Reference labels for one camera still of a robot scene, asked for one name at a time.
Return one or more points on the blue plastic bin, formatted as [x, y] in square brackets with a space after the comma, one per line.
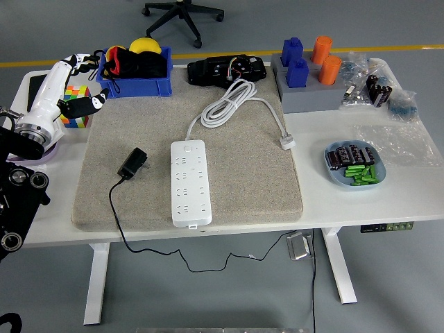
[138, 88]

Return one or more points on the large empty clear bag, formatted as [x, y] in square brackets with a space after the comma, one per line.
[399, 142]

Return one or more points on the grey-brown mat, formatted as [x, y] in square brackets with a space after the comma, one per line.
[249, 180]

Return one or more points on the yellow ball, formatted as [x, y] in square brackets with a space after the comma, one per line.
[144, 44]

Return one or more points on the white power strip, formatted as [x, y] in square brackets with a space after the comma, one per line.
[192, 204]

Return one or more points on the black table control panel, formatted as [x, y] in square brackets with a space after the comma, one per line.
[386, 227]

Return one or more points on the grey block holder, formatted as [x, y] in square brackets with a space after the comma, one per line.
[312, 100]

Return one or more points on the colourful puzzle cube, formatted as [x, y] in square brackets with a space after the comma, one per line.
[78, 91]

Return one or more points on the silver foot pedal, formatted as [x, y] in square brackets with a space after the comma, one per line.
[298, 246]

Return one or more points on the clear bag of blue parts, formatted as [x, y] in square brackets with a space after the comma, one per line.
[402, 105]

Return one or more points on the clear bag of dark capacitors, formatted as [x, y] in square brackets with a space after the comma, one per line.
[378, 92]

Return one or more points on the clear bag of small parts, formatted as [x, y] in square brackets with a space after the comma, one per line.
[350, 69]

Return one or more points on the black smartphone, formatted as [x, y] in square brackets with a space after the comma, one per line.
[34, 90]

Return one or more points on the orange cylinder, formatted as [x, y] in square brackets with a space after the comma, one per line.
[321, 50]
[329, 71]

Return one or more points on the black open electronic housing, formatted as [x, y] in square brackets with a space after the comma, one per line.
[204, 73]

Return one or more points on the light blue tray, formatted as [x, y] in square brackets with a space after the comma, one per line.
[333, 178]

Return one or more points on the white table leg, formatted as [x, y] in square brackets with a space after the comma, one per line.
[95, 284]
[341, 270]

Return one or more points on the dark brown capacitor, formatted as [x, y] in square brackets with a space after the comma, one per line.
[368, 156]
[333, 159]
[343, 155]
[356, 154]

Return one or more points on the green battery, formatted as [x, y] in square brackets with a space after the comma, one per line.
[363, 183]
[354, 170]
[353, 174]
[373, 172]

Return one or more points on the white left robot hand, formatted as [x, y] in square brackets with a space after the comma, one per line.
[46, 93]

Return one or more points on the white small box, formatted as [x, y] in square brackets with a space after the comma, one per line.
[58, 133]

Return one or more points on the black office chair base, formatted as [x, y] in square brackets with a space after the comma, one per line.
[180, 14]

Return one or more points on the blue block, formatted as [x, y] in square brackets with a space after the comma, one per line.
[297, 74]
[292, 52]

